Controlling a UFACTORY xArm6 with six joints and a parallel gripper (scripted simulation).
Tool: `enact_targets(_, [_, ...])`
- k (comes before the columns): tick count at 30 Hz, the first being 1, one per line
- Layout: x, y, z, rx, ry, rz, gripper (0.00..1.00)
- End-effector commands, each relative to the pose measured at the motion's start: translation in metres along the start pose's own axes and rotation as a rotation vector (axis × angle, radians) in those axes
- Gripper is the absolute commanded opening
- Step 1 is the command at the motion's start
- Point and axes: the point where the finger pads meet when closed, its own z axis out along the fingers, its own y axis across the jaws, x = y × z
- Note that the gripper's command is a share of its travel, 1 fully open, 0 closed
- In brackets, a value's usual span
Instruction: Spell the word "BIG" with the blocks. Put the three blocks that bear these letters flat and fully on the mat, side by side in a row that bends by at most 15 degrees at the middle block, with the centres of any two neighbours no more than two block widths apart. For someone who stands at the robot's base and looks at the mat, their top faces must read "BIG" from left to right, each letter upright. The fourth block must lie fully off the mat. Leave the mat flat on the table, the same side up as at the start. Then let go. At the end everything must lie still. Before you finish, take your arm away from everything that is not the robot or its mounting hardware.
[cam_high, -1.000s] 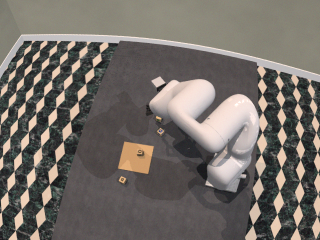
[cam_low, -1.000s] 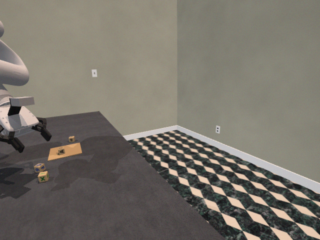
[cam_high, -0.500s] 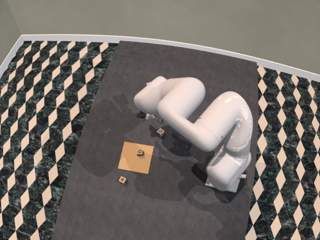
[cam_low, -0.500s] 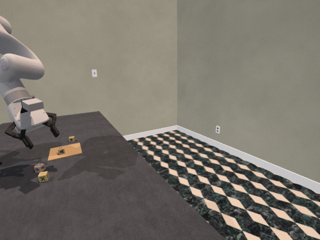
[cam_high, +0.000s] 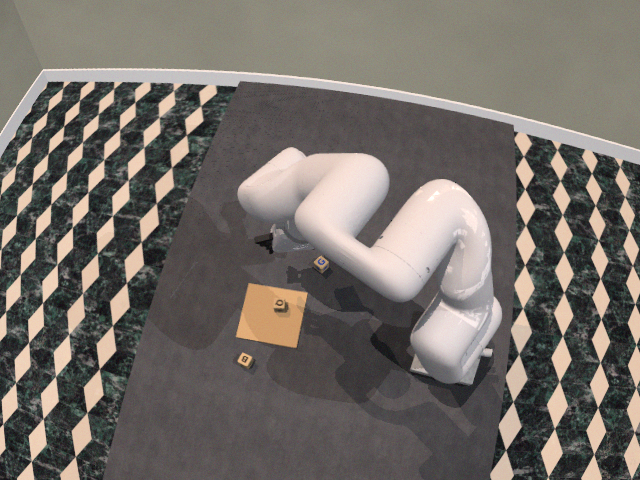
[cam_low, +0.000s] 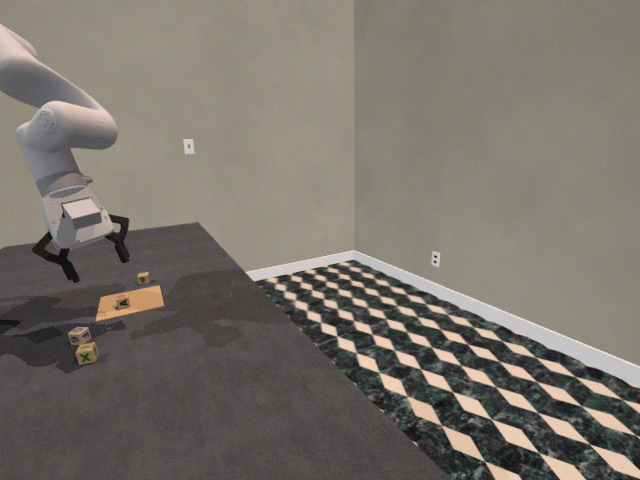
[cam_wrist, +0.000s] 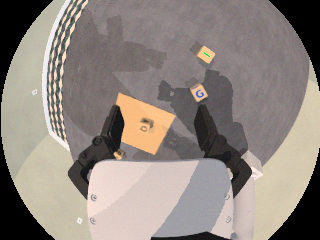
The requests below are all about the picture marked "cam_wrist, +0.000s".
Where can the orange flat mat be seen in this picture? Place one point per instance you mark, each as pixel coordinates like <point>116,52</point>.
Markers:
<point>132,111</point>

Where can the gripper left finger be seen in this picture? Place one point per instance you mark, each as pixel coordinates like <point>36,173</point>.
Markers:
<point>103,147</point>

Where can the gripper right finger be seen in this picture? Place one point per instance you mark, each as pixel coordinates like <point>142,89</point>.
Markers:
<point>208,138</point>

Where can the tan block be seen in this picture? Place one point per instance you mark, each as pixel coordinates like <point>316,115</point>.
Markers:
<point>198,92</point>
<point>144,125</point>
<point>119,154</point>
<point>205,54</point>

